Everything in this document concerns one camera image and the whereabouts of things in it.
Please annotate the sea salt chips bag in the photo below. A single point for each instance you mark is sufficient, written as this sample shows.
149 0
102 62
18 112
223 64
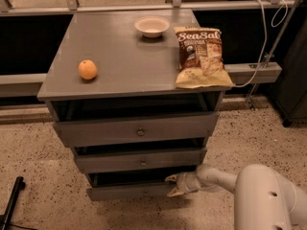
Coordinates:
200 58

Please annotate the grey middle drawer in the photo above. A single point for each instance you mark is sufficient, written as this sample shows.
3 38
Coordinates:
139 160

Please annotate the grey top drawer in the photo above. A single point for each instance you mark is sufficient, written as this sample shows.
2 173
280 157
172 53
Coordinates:
136 130

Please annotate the metal diagonal pole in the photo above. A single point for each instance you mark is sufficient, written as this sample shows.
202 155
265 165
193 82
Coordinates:
264 61

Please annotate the grey drawer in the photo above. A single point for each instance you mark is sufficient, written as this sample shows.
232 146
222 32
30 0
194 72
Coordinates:
136 130
139 160
129 184

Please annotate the grey wooden drawer cabinet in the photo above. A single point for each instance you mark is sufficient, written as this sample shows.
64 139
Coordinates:
136 77

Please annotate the orange fruit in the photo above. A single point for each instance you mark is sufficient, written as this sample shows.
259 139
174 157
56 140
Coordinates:
88 70

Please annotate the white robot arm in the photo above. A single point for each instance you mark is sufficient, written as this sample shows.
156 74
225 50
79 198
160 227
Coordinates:
263 198

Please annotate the black bar on floor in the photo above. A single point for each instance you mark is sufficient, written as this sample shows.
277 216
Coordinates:
5 219

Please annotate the dark cabinet at right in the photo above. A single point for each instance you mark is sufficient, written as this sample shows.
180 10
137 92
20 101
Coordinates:
289 93

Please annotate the metal railing frame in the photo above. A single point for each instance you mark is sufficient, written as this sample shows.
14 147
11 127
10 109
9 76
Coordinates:
128 4

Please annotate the white paper bowl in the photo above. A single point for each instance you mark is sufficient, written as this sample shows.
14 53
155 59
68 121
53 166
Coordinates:
152 26

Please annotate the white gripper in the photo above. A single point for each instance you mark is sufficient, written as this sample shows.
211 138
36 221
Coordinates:
185 182

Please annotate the grey bottom drawer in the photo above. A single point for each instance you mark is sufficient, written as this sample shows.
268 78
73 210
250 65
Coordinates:
129 184

